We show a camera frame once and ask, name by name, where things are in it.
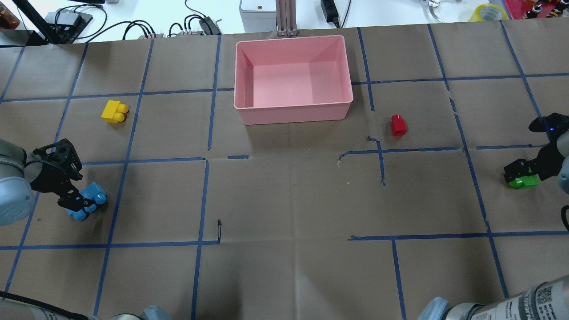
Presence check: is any blue toy block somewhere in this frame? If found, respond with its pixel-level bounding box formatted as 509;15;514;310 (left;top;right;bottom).
66;182;108;221

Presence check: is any yellow tape roll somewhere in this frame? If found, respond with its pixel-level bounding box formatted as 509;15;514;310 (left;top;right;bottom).
468;3;508;22

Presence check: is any white grey box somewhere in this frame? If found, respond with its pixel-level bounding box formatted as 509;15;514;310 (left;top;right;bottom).
239;0;277;33

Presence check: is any yellow toy block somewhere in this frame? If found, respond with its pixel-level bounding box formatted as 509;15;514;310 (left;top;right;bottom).
101;100;129;124

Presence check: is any aluminium frame post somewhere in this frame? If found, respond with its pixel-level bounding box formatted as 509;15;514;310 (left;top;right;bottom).
276;0;297;38

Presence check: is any brown paper table cover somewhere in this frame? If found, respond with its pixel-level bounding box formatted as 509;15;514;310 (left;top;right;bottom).
1;19;568;320

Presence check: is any red toy block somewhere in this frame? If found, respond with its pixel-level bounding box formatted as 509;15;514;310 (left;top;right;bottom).
390;115;407;136

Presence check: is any black power adapter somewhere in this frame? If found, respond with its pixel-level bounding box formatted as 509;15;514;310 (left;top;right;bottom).
320;0;340;28

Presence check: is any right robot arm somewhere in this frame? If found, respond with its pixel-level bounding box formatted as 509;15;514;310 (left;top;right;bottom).
419;112;569;320

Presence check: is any red plastic tray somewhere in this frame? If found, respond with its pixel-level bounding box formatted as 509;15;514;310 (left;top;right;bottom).
504;0;569;20

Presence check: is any pink plastic box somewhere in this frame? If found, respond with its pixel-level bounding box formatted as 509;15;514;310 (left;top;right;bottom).
233;35;353;125

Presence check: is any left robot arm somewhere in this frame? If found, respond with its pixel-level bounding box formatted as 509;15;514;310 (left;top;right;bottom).
0;139;107;225

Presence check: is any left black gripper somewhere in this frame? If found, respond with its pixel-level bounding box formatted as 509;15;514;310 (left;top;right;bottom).
25;139;98;213

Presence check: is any black usb hub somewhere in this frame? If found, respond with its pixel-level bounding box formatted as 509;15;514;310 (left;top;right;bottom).
199;16;221;35

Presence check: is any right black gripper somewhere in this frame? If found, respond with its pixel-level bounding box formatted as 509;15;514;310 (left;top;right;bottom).
504;113;569;183

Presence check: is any green toy block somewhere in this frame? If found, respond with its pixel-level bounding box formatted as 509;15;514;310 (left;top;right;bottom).
508;176;540;190

